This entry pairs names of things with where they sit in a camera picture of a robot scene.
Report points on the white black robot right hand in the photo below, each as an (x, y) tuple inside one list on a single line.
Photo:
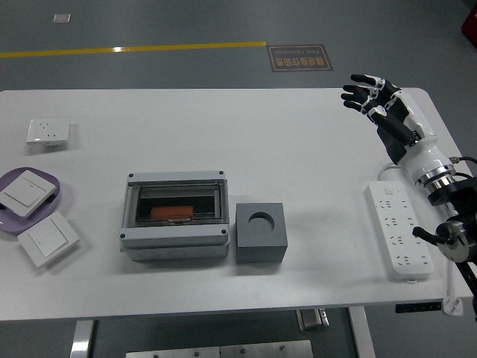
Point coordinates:
[(425, 153)]

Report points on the orange cylinder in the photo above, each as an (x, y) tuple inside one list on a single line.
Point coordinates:
[(171, 212)]

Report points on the grey box with clear lid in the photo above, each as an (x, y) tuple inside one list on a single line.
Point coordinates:
[(175, 235)]

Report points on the grey cube with round hole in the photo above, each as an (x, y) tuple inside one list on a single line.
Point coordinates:
[(261, 250)]

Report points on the white power strip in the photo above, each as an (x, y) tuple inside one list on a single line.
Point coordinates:
[(395, 216)]

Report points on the red object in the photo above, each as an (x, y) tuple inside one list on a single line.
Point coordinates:
[(471, 24)]

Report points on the black table control panel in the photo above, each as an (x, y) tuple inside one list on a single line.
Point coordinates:
[(417, 308)]

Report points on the brown floor sign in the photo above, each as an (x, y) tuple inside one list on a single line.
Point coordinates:
[(300, 57)]

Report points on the white table leg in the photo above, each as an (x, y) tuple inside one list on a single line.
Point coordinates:
[(363, 335)]

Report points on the small silver floor plate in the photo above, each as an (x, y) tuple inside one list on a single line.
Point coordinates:
[(61, 18)]

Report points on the purple tray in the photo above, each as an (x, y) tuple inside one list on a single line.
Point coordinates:
[(9, 223)]

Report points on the metal bracket under table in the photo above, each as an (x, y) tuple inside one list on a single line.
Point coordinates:
[(312, 320)]

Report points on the grey metal base plate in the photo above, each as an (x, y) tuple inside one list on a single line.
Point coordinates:
[(220, 350)]

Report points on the white wall socket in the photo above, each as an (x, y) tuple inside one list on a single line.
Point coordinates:
[(48, 130)]

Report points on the white wall switch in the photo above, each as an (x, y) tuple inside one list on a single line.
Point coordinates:
[(24, 192), (48, 238)]

